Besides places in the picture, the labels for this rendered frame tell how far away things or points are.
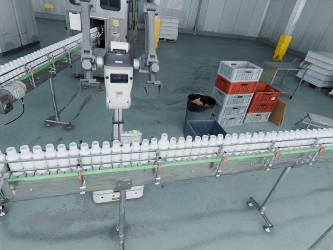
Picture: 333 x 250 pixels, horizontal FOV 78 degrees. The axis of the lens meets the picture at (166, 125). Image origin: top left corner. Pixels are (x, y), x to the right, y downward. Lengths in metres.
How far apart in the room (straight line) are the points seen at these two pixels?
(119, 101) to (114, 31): 3.01
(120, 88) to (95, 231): 1.34
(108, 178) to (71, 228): 1.02
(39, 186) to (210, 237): 1.62
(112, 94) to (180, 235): 1.47
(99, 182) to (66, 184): 0.18
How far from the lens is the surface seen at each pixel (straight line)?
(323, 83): 8.29
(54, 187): 1.40
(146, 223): 2.27
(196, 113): 3.13
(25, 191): 1.44
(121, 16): 4.65
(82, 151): 1.25
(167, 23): 10.59
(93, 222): 2.29
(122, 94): 1.82
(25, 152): 1.30
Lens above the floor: 1.93
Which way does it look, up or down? 32 degrees down
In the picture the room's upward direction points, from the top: 9 degrees clockwise
